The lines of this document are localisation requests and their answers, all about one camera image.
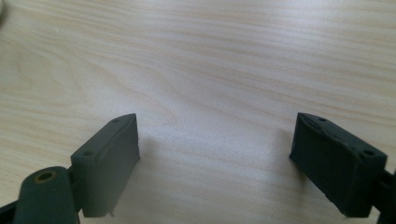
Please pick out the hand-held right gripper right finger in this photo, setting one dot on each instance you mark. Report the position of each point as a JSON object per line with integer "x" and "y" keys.
{"x": 336, "y": 168}

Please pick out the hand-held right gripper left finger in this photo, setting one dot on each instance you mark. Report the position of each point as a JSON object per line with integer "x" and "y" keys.
{"x": 106, "y": 165}

